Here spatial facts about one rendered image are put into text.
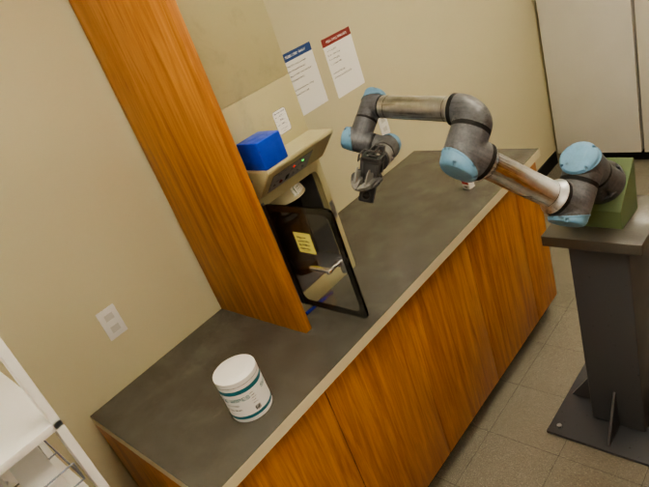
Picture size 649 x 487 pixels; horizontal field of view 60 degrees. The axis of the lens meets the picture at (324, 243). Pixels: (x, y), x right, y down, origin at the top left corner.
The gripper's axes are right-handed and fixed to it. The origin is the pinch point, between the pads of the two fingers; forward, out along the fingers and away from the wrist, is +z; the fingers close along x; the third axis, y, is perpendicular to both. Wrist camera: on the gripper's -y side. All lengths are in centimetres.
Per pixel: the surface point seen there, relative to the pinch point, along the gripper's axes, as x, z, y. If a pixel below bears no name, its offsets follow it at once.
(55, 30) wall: -101, 2, 31
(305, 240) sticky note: -14.4, 2.1, -20.1
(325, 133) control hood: -19.8, -24.3, 5.0
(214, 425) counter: -22, 46, -62
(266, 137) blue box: -30.7, -2.2, 9.0
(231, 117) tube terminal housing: -43.4, -3.8, 12.3
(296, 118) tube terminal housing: -32.3, -27.7, 6.8
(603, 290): 80, -47, -40
